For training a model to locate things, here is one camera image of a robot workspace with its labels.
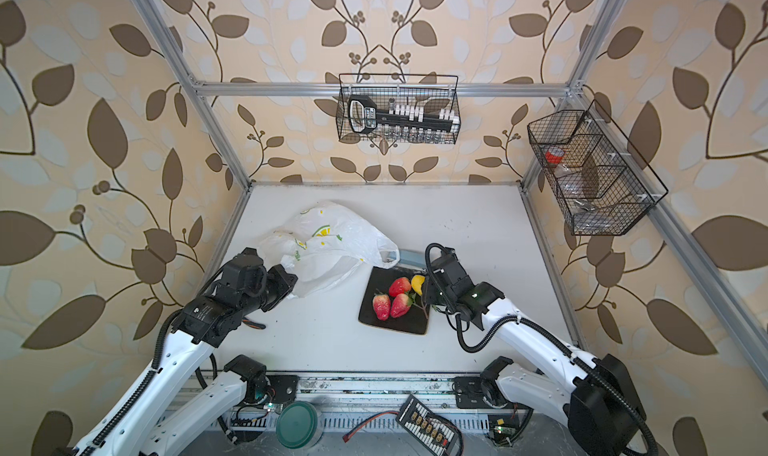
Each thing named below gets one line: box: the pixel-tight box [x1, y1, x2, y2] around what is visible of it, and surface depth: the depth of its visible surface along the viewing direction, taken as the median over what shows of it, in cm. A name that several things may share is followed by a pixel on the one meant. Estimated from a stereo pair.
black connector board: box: [395, 394, 460, 456], surface depth 70 cm
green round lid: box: [276, 401, 318, 450], surface depth 63 cm
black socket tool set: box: [348, 94, 460, 134], surface depth 84 cm
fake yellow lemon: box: [411, 274, 426, 296], surface depth 90 cm
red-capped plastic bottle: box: [545, 146, 565, 168], surface depth 89 cm
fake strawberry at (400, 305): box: [391, 293, 413, 318], surface depth 86 cm
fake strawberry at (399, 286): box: [388, 277, 411, 297], surface depth 90 cm
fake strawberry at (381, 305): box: [373, 288, 391, 321], surface depth 86 cm
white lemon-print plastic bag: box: [258, 201, 400, 298], surface depth 93 cm
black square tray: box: [358, 266, 430, 335], surface depth 88 cm
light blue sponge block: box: [399, 249, 427, 268], surface depth 96 cm
